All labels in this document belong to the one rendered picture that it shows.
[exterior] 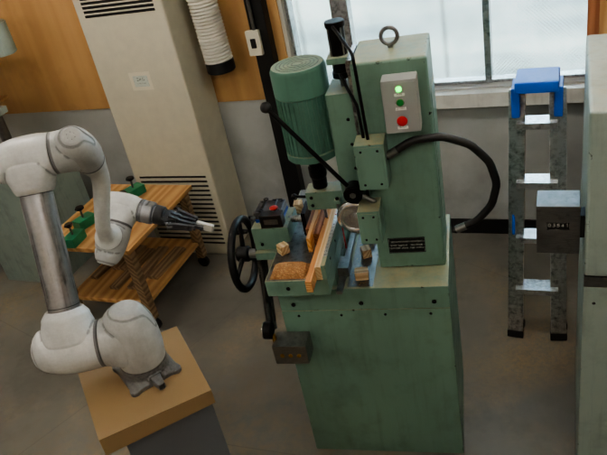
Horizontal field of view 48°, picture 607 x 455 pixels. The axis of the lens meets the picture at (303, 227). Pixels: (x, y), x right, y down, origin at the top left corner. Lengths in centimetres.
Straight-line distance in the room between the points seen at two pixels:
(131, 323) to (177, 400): 29
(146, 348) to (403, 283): 85
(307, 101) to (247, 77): 174
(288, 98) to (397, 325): 84
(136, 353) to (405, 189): 99
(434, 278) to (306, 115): 67
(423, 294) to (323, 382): 56
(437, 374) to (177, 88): 205
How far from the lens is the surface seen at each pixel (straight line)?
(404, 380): 250
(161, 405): 224
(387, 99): 195
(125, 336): 218
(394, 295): 224
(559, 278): 305
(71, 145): 213
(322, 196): 228
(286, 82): 207
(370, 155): 200
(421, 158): 209
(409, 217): 219
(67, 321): 223
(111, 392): 235
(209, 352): 342
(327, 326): 237
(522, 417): 288
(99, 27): 378
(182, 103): 369
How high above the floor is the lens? 214
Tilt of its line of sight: 31 degrees down
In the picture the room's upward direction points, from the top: 12 degrees counter-clockwise
